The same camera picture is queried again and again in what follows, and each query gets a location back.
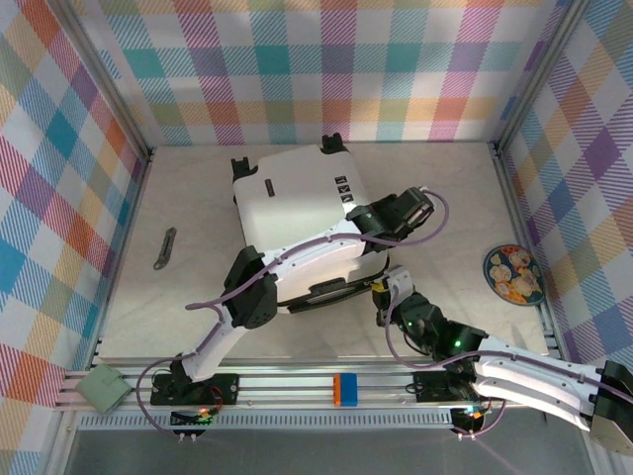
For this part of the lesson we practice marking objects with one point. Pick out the white suitcase with black wheels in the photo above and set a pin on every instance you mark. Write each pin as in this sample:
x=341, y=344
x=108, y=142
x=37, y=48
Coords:
x=297, y=208

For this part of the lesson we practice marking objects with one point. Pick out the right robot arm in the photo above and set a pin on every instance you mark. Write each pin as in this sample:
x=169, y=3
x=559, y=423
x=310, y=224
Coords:
x=524, y=391

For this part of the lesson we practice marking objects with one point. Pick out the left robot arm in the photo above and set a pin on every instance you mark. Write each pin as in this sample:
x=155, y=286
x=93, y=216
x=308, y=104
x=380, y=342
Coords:
x=316, y=262

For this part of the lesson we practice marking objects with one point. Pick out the orange and blue block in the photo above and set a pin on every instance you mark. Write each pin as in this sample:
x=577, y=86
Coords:
x=346, y=391

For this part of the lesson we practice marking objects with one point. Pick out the right controller board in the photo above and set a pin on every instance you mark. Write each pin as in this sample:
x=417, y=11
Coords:
x=467, y=418

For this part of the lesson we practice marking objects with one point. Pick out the controller board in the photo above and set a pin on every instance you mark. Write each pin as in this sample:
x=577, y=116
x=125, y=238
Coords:
x=467, y=418
x=190, y=420

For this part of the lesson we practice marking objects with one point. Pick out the round picture plate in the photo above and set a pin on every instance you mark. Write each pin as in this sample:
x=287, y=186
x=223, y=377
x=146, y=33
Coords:
x=514, y=274

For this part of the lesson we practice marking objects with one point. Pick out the small grey metal strip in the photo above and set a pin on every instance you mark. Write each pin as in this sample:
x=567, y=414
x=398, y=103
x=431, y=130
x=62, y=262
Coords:
x=165, y=247

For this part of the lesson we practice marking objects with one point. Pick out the left controller board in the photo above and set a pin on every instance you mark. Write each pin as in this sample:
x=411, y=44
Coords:
x=190, y=420

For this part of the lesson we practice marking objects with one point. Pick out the grey-green square box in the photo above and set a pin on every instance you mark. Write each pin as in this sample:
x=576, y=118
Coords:
x=101, y=391

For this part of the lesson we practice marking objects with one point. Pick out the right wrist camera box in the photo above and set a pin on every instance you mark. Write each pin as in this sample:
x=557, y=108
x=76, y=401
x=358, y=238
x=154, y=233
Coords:
x=398, y=282

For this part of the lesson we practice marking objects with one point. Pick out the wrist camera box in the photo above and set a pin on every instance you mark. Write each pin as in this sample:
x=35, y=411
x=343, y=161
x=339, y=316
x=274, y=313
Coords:
x=419, y=213
x=398, y=282

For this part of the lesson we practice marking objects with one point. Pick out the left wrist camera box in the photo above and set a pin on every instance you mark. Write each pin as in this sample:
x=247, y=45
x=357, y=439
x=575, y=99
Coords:
x=419, y=213

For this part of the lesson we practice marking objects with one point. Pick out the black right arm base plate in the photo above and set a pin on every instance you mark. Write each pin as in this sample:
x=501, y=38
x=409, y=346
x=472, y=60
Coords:
x=430, y=388

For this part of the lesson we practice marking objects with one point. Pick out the aluminium mounting rail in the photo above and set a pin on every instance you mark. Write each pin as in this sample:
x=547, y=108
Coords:
x=297, y=391

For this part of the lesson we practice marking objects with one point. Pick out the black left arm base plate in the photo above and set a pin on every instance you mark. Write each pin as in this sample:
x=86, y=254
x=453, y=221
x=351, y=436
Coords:
x=225, y=388

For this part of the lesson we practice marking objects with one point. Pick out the aluminium corner post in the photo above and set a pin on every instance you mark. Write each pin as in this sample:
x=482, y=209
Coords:
x=539, y=74
x=103, y=74

